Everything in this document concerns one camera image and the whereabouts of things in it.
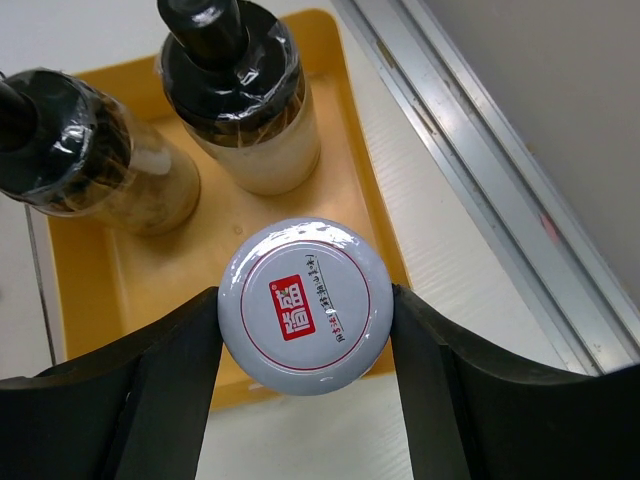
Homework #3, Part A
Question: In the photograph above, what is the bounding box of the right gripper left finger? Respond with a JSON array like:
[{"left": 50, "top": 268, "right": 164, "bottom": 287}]
[{"left": 1, "top": 287, "right": 223, "bottom": 479}]

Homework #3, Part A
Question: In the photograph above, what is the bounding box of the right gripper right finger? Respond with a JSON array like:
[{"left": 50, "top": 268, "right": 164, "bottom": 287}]
[{"left": 391, "top": 285, "right": 639, "bottom": 479}]

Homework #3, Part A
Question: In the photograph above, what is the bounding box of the dark sauce jar white lid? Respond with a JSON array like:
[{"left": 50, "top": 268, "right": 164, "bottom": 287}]
[{"left": 217, "top": 217, "right": 394, "bottom": 396}]

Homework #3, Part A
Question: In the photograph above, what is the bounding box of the brown-spice bottle black pump cap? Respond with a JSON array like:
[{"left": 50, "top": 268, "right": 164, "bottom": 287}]
[{"left": 1, "top": 68, "right": 201, "bottom": 235}]

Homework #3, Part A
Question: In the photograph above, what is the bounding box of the white-powder bottle black pump cap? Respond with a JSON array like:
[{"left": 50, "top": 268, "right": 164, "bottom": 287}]
[{"left": 157, "top": 0, "right": 320, "bottom": 195}]

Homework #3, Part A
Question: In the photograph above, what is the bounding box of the clear plastic bin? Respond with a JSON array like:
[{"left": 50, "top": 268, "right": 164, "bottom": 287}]
[{"left": 0, "top": 197, "right": 67, "bottom": 379}]

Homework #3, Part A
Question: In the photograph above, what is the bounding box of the yellow plastic bin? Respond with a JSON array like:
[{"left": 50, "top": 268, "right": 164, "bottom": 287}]
[{"left": 46, "top": 8, "right": 411, "bottom": 412}]

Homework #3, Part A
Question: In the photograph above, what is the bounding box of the aluminium rail right side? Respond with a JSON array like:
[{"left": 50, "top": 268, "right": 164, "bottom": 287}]
[{"left": 336, "top": 1, "right": 639, "bottom": 374}]

